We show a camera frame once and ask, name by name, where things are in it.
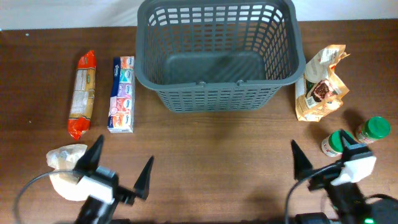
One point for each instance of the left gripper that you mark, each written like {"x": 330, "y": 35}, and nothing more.
{"x": 128, "y": 195}

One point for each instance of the colourful tissue multipack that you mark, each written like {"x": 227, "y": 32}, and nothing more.
{"x": 122, "y": 100}

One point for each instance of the white plastic wrapped bread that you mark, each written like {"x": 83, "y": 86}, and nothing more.
{"x": 65, "y": 158}

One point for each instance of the orange snack bag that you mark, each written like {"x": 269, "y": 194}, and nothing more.
{"x": 319, "y": 92}

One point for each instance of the orange noodle packet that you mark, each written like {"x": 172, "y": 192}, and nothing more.
{"x": 83, "y": 96}

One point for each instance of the grey plastic basket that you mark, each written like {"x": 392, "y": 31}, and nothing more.
{"x": 216, "y": 55}

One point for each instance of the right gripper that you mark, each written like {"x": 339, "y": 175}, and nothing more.
{"x": 303, "y": 165}

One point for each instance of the green lid jar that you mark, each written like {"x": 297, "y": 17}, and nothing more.
{"x": 331, "y": 145}
{"x": 372, "y": 130}

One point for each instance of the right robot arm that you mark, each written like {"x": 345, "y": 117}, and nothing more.
{"x": 384, "y": 207}

